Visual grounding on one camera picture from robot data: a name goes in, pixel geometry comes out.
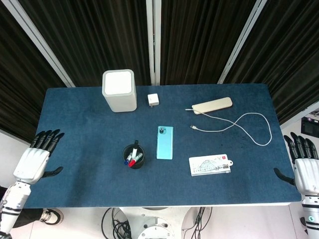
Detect white charger adapter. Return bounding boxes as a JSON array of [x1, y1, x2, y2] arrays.
[[147, 93, 160, 109]]

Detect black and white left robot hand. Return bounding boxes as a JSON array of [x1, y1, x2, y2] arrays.
[[13, 128, 65, 185]]

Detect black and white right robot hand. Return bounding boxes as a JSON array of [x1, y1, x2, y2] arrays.
[[273, 132, 319, 195]]

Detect black pleated curtain panel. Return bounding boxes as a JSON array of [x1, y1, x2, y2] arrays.
[[0, 0, 66, 145], [159, 0, 258, 86], [19, 0, 152, 87], [223, 0, 319, 125]]

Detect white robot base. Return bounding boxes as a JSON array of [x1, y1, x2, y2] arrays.
[[116, 206, 198, 239]]

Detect white partition post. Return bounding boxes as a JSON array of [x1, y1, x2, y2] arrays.
[[145, 0, 162, 86], [4, 0, 76, 88], [216, 0, 269, 85]]

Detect white square bin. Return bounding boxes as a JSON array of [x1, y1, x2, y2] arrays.
[[102, 69, 138, 114]]

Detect teal smartphone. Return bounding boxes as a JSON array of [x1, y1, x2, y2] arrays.
[[156, 125, 174, 160]]

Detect white printed card package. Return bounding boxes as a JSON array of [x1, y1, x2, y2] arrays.
[[188, 153, 234, 177]]

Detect markers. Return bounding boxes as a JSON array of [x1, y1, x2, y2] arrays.
[[128, 152, 144, 168]]

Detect blue fabric table mat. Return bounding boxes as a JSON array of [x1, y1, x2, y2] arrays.
[[23, 83, 302, 209]]

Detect black mesh pen holder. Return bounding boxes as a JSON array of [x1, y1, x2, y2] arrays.
[[122, 143, 146, 170]]

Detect black trouser leg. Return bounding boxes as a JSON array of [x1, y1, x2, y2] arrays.
[[11, 208, 44, 229]]

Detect white and black sneaker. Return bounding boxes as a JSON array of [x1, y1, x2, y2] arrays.
[[39, 208, 64, 225]]

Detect white USB cable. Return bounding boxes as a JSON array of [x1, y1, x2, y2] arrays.
[[185, 107, 273, 147]]

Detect black floor cable bundle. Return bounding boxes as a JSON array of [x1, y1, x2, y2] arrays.
[[101, 207, 132, 239], [181, 206, 213, 233]]

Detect black electronic device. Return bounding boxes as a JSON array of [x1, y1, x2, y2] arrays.
[[301, 116, 319, 138]]

